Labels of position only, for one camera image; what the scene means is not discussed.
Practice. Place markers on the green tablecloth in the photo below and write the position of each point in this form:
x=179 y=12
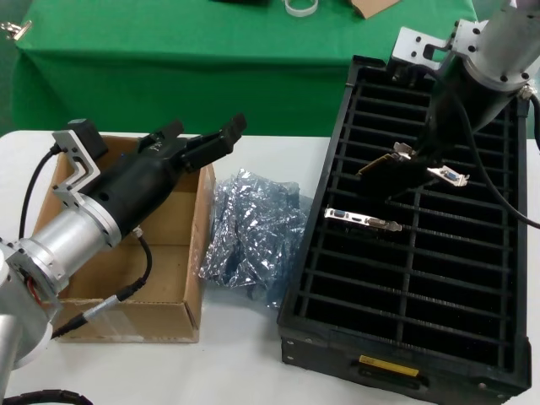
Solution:
x=190 y=63

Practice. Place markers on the black slotted storage container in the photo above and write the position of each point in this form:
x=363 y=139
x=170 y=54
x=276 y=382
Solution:
x=422 y=287

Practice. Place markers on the small flat cardboard box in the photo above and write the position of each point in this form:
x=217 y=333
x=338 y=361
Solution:
x=373 y=8

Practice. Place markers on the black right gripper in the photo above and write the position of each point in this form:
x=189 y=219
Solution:
x=464 y=101

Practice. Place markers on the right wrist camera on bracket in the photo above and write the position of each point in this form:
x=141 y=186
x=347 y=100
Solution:
x=413 y=42

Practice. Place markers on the large open cardboard box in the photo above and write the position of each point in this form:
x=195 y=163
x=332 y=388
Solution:
x=169 y=270

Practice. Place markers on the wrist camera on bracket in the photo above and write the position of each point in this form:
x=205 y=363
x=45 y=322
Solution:
x=86 y=137
x=413 y=42

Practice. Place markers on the graphics card with DVI bracket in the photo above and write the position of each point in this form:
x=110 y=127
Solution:
x=451 y=176

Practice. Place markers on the silver binder clip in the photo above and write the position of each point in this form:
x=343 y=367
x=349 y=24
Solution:
x=17 y=30

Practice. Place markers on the graphics card with silver bracket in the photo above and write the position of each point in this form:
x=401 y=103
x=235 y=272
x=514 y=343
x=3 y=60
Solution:
x=379 y=223

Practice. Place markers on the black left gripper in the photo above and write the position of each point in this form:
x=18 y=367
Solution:
x=131 y=185

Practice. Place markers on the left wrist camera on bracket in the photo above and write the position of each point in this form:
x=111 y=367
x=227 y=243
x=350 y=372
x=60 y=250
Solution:
x=86 y=137

